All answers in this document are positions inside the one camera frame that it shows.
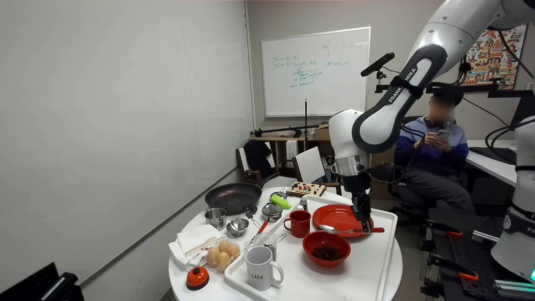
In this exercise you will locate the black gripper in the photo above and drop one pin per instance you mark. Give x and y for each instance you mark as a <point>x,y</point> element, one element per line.
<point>356,183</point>

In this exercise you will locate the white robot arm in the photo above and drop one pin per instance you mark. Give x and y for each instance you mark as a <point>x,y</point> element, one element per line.
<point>385,118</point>

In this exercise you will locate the red plate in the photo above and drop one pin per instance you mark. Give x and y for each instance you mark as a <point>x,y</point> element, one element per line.
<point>334,215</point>

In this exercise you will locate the black office chair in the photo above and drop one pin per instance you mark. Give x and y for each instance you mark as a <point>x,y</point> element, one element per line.
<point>403,195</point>

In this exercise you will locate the dark brown beans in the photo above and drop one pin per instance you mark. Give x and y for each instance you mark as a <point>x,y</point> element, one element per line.
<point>326,254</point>

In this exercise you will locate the white plastic tray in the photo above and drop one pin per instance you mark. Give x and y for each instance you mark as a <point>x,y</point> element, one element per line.
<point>368,269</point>

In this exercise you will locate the red mug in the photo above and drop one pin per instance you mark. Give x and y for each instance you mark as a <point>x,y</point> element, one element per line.
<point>301,225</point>

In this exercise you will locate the red bowl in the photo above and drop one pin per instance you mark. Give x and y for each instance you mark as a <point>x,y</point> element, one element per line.
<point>326,264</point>

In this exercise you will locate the white paper sheet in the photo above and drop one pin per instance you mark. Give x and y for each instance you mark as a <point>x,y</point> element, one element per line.
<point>309,165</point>

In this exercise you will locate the green plastic tool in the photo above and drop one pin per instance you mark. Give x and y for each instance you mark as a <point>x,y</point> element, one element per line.
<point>279,202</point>

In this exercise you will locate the small cardboard box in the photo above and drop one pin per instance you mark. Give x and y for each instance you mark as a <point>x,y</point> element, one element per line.
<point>319,133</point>

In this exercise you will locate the seated person in blue jacket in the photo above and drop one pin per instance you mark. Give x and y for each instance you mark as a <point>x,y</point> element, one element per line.
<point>440,165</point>

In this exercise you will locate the black boom stand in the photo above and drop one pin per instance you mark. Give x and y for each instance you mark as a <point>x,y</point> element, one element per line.
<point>278,132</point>

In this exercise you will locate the black jacket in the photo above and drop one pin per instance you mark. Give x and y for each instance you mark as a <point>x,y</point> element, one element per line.
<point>257,160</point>

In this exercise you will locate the white mug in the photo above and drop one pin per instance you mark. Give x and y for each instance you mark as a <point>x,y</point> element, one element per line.
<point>259,270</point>

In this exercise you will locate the small steel bowl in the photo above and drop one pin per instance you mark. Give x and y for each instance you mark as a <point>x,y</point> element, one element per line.
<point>237,229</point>

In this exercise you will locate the black frying pan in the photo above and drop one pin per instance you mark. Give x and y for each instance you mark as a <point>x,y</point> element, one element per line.
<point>231,198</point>

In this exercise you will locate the white desk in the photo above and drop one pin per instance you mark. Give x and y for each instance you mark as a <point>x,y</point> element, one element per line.
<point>493,165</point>

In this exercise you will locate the whiteboard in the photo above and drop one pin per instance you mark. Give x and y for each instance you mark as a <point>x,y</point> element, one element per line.
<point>318,73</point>

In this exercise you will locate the small steel cup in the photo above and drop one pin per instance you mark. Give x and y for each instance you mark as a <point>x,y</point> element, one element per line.
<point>214,219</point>

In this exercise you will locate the white paper napkins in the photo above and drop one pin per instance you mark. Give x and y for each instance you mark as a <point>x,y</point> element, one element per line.
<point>192,237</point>

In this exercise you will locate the black stereo camera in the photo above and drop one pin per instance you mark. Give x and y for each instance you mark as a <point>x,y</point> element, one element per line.
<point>378,65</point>

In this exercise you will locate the colourful wall poster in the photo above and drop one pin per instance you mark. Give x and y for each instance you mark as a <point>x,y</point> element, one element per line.
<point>490,61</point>

